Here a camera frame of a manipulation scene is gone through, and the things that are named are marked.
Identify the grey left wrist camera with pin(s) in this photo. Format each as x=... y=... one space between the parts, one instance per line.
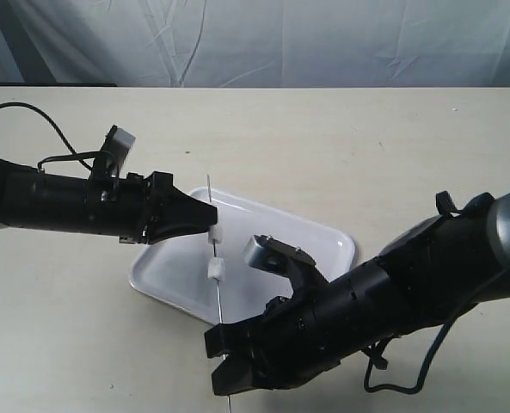
x=110 y=158

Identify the thin metal skewer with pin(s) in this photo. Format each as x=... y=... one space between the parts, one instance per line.
x=218 y=290

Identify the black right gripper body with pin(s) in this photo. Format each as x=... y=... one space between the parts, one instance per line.
x=302 y=338

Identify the white marshmallow piece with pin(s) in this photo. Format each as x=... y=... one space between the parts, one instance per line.
x=216 y=269
x=215 y=234

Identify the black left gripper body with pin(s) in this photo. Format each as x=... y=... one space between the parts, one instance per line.
x=133 y=208

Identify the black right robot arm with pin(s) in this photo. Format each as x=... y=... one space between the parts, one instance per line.
x=429 y=276

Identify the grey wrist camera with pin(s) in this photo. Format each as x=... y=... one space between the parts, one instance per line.
x=110 y=158
x=270 y=255

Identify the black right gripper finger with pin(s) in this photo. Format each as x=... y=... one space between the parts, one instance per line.
x=235 y=374
x=241 y=339

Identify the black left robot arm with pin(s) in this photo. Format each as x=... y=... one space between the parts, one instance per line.
x=31 y=199

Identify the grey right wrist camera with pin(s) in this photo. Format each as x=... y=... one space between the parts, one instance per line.
x=270 y=255

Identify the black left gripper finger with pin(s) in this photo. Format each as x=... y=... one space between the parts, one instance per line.
x=177 y=214

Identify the white backdrop cloth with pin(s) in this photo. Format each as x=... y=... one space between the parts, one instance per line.
x=256 y=44

